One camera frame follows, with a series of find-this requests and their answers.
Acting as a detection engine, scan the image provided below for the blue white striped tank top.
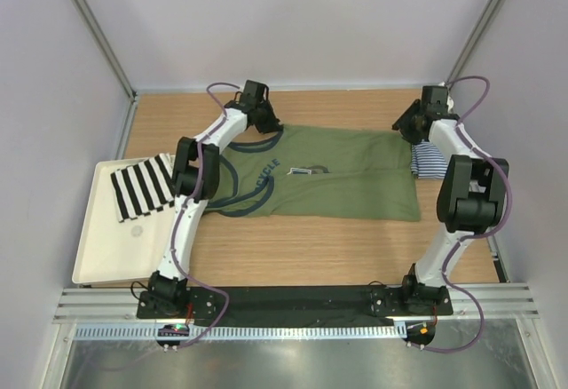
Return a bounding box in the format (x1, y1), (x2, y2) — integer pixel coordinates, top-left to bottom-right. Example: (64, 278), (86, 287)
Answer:
(411, 141), (447, 180)

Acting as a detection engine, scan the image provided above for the olive green tank top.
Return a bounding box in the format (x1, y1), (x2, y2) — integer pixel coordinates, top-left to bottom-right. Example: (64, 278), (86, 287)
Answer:
(207, 125), (421, 222)

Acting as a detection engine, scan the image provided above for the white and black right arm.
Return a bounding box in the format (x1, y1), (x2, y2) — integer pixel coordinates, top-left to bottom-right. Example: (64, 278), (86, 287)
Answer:
(392, 85), (510, 314)

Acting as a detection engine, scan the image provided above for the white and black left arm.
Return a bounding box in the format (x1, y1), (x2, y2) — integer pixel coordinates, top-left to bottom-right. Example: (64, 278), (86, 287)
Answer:
(138, 80), (283, 318)

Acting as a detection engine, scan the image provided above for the black white striped tank top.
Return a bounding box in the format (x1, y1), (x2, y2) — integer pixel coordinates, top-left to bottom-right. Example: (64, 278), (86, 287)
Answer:
(110, 153), (175, 223)

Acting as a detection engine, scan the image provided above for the white plastic tray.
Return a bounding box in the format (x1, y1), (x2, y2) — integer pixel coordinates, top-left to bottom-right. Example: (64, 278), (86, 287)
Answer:
(72, 159), (175, 285)

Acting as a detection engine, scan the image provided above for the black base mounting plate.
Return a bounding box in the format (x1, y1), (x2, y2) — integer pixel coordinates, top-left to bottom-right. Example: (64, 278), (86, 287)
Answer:
(136, 282), (454, 329)

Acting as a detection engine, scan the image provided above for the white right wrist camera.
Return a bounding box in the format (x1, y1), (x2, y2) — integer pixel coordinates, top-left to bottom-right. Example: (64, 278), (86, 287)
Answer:
(438, 82), (454, 114)

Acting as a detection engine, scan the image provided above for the white slotted cable duct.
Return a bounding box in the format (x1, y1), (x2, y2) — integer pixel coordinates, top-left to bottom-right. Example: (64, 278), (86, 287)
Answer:
(74, 322), (406, 342)

